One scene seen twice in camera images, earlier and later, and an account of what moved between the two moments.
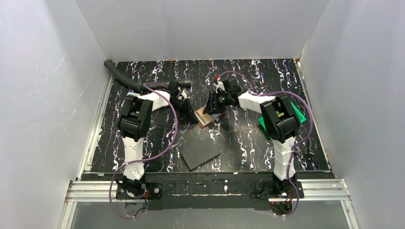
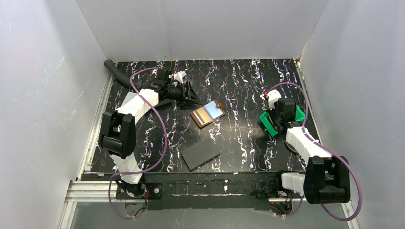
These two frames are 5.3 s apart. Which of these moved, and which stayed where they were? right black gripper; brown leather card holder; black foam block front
Moved: right black gripper
Stayed: black foam block front; brown leather card holder
